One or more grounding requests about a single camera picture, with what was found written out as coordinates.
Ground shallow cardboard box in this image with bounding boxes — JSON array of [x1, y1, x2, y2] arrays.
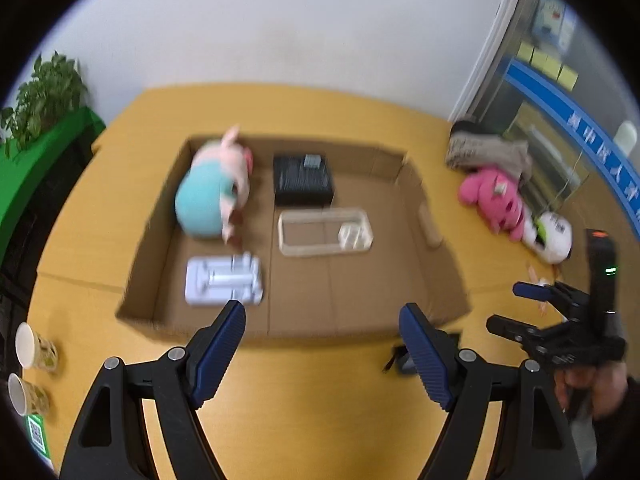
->
[[116, 132, 473, 348]]

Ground blue sign banner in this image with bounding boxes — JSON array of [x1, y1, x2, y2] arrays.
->
[[502, 56, 640, 241]]

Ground green cloth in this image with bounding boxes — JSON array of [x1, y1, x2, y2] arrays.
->
[[0, 106, 107, 241]]

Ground blue and white poster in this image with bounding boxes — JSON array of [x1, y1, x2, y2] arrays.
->
[[532, 0, 576, 53]]

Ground large green potted plant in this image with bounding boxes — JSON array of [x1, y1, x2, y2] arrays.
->
[[0, 51, 90, 158]]

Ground printed paper cup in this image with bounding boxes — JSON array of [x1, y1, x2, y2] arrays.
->
[[7, 372, 51, 417], [15, 321, 59, 373]]

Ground pink plush toy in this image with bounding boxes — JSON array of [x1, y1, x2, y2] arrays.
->
[[459, 167, 533, 241]]

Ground small black device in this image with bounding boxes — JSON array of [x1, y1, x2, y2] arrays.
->
[[382, 332, 462, 377]]

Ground person's right hand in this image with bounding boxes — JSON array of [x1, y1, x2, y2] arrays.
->
[[555, 360, 631, 421]]

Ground black rectangular battery pack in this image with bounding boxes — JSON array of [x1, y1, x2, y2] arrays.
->
[[272, 154, 335, 208]]

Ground white rounded object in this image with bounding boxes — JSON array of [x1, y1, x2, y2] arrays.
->
[[614, 121, 640, 153]]

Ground white blister pack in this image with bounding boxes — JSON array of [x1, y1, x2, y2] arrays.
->
[[185, 252, 265, 307]]

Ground green code sticker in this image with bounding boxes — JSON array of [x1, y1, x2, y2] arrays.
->
[[23, 412, 53, 463]]

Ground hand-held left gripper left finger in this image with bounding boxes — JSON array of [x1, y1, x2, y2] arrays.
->
[[59, 300, 247, 480]]

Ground person's right forearm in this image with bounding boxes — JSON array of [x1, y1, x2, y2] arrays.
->
[[592, 375, 640, 480]]

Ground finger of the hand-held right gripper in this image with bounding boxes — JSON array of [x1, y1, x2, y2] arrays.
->
[[512, 281, 591, 323], [486, 315, 546, 354]]

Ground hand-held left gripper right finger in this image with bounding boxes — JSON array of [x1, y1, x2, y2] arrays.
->
[[398, 302, 586, 480]]

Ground clear phone case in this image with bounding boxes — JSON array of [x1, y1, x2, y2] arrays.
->
[[277, 207, 375, 258]]

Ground grey printed cloth bag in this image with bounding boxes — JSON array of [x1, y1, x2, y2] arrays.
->
[[445, 120, 533, 181]]

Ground pink and blue pig plush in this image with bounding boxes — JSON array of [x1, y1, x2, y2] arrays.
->
[[174, 126, 253, 248]]

